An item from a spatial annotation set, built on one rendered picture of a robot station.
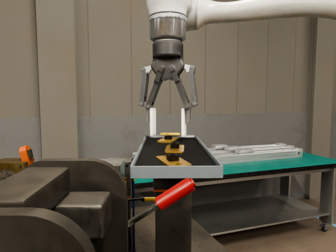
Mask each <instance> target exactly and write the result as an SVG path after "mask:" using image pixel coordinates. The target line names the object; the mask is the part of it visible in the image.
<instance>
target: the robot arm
mask: <svg viewBox="0 0 336 252"><path fill-rule="evenodd" d="M146 4H147V8H148V12H149V39H150V40H151V41H152V42H154V43H153V44H152V59H153V60H152V63H151V65H150V66H146V67H144V66H142V67H141V68H140V71H141V75H142V77H141V86H140V95H139V103H138V104H139V106H141V107H144V108H145V109H146V120H147V122H150V136H151V137H152V136H155V135H156V108H153V106H154V103H155V100H156V97H157V95H158V92H159V89H160V87H161V84H162V83H163V81H167V80H172V81H174V82H175V84H176V87H177V90H178V92H179V95H180V97H181V100H182V103H183V105H184V108H182V109H181V136H182V137H185V136H186V135H187V122H190V120H191V108H193V107H195V106H197V105H198V97H197V89H196V81H195V72H196V67H195V66H194V65H187V64H185V63H184V44H183V43H182V42H183V41H185V40H186V32H188V31H196V30H199V29H200V28H201V27H202V26H204V25H207V24H221V23H238V22H250V21H262V20H274V19H286V18H303V17H312V18H325V19H331V20H336V0H239V1H232V2H217V1H212V0H146ZM184 69H186V73H187V74H188V81H189V88H190V96H191V103H190V102H189V99H188V97H187V94H186V91H185V89H184V86H183V84H182V80H181V77H180V74H181V73H182V72H183V70H184ZM151 70H153V72H154V73H155V74H156V76H155V79H154V84H153V86H152V89H151V92H150V95H149V97H148V100H147V95H148V86H149V75H150V74H151Z"/></svg>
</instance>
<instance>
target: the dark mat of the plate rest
mask: <svg viewBox="0 0 336 252"><path fill-rule="evenodd" d="M162 138H163V137H147V138H146V141H145V143H144V145H143V147H142V150H141V152H140V154H139V157H138V159H137V161H136V164H135V166H166V165H164V164H163V163H162V162H160V161H159V160H158V159H156V156H166V155H167V154H177V155H179V157H180V158H182V159H183V160H185V161H187V162H189V163H190V164H192V166H217V165H216V164H215V162H214V161H213V160H212V159H211V157H210V156H209V155H208V153H207V152H206V151H205V150H204V148H203V147H202V146H201V145H200V143H199V142H198V141H197V140H196V138H195V137H179V138H178V139H177V140H176V141H174V142H173V143H179V145H184V153H165V149H166V146H167V145H170V144H171V143H162V142H157V141H158V140H160V139H162Z"/></svg>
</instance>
